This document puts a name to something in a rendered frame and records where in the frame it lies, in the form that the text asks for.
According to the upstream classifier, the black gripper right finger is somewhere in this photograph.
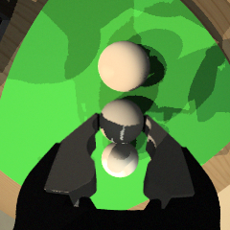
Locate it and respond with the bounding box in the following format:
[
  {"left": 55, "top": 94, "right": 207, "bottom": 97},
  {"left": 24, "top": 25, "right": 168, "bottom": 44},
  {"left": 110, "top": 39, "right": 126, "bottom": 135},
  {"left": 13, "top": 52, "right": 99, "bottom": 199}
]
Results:
[{"left": 143, "top": 114, "right": 220, "bottom": 230}]

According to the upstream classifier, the green golf mat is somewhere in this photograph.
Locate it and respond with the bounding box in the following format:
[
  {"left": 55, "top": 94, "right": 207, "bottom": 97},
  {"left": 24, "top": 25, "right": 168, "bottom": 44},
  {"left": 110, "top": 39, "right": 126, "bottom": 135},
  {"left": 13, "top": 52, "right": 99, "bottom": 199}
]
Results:
[{"left": 0, "top": 0, "right": 230, "bottom": 210}]

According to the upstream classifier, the cream sphere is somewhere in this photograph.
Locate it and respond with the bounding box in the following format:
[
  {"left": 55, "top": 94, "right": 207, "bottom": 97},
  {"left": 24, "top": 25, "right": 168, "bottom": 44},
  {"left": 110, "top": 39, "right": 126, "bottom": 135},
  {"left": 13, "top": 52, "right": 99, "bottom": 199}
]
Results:
[{"left": 98, "top": 40, "right": 150, "bottom": 92}]

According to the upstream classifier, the cream ball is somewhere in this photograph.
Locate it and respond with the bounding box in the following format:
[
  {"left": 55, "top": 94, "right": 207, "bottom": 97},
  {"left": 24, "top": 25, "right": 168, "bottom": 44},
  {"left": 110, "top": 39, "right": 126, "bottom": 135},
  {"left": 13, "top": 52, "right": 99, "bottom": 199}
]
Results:
[
  {"left": 102, "top": 142, "right": 139, "bottom": 177},
  {"left": 100, "top": 99, "right": 144, "bottom": 144}
]

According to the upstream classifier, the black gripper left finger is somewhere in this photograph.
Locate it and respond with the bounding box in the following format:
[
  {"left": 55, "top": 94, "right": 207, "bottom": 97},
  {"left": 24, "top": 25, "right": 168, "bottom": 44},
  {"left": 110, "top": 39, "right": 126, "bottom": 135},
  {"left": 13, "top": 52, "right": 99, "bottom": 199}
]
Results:
[{"left": 12, "top": 113, "right": 100, "bottom": 230}]

